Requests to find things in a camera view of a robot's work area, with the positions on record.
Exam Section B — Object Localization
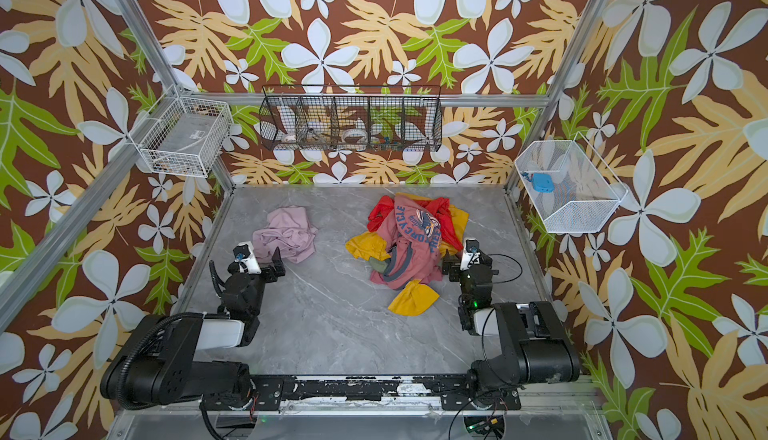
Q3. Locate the light pink ribbed cloth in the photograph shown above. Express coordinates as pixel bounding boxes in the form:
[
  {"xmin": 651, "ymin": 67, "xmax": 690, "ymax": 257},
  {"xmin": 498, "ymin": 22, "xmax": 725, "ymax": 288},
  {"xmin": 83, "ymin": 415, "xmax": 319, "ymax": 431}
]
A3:
[{"xmin": 252, "ymin": 206, "xmax": 318, "ymax": 264}]

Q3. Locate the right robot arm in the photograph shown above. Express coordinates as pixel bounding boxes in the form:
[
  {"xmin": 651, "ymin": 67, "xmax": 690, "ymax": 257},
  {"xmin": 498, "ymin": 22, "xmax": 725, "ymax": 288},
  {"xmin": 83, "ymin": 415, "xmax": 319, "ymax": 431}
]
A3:
[{"xmin": 442, "ymin": 253, "xmax": 581, "ymax": 409}]

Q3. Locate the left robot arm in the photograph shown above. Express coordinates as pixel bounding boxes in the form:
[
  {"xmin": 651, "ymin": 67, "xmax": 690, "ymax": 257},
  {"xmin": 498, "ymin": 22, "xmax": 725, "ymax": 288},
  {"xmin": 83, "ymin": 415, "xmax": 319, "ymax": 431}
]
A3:
[{"xmin": 100, "ymin": 244, "xmax": 286, "ymax": 410}]

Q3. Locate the yellow cloth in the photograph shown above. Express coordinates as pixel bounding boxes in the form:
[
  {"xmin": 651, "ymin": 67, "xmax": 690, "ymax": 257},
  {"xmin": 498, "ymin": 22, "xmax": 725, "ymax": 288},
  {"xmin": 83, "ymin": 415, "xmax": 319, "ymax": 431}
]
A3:
[{"xmin": 346, "ymin": 230, "xmax": 455, "ymax": 317}]

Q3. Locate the red cloth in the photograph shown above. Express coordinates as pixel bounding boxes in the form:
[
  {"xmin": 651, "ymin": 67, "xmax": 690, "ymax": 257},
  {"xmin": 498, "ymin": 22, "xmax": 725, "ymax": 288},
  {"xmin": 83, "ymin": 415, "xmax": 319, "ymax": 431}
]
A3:
[{"xmin": 367, "ymin": 194, "xmax": 469, "ymax": 254}]

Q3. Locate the dusty red printed t-shirt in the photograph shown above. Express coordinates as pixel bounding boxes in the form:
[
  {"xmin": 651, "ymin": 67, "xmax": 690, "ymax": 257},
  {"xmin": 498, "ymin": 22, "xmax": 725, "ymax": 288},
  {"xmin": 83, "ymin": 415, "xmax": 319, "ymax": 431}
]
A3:
[{"xmin": 370, "ymin": 195, "xmax": 443, "ymax": 290}]

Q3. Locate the blue object in basket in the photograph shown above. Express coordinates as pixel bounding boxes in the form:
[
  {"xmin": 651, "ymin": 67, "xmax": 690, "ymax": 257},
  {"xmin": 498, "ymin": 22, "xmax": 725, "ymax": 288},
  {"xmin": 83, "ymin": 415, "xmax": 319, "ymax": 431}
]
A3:
[{"xmin": 530, "ymin": 173, "xmax": 555, "ymax": 194}]

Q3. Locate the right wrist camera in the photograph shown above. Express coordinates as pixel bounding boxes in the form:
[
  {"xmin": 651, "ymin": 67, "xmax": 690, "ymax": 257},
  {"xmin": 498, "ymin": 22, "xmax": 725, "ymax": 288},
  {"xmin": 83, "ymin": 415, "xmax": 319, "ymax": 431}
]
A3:
[{"xmin": 460, "ymin": 238, "xmax": 482, "ymax": 271}]

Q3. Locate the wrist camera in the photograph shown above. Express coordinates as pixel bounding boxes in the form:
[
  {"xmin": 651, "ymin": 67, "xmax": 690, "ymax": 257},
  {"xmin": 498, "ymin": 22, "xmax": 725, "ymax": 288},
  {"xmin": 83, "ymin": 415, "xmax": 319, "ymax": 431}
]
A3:
[
  {"xmin": 228, "ymin": 241, "xmax": 261, "ymax": 275},
  {"xmin": 460, "ymin": 238, "xmax": 482, "ymax": 271}
]

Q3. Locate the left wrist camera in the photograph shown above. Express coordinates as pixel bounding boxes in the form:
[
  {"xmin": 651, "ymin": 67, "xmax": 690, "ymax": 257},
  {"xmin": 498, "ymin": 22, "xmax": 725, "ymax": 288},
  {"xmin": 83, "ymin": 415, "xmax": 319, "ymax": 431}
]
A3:
[{"xmin": 228, "ymin": 241, "xmax": 261, "ymax": 275}]

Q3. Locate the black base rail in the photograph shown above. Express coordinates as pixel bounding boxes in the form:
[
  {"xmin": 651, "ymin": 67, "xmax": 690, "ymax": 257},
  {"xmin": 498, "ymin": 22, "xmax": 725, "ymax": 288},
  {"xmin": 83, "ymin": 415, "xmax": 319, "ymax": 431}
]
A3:
[{"xmin": 239, "ymin": 373, "xmax": 522, "ymax": 412}]

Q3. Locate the white wire basket right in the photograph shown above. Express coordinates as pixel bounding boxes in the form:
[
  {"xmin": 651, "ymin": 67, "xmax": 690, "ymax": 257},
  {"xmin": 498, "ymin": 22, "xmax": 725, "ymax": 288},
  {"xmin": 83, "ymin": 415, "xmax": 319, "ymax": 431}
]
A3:
[{"xmin": 515, "ymin": 140, "xmax": 628, "ymax": 236}]

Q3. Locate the white wire basket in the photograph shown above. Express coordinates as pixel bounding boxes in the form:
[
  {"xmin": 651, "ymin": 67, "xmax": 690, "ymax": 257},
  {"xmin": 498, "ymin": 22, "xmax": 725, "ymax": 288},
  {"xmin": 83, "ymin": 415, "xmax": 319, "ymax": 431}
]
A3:
[
  {"xmin": 515, "ymin": 140, "xmax": 628, "ymax": 236},
  {"xmin": 133, "ymin": 96, "xmax": 233, "ymax": 178}
]

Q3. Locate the black wire basket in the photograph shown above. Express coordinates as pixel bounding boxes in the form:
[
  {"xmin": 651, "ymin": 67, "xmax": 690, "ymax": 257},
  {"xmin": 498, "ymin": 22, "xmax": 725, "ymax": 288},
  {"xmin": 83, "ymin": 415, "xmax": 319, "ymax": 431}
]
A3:
[{"xmin": 257, "ymin": 84, "xmax": 444, "ymax": 152}]

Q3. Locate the white wire basket left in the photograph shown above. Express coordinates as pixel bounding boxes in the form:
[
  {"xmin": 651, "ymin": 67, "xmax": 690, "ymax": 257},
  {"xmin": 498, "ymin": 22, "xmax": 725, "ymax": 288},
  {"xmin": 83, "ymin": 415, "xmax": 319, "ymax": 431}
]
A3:
[{"xmin": 133, "ymin": 96, "xmax": 233, "ymax": 178}]

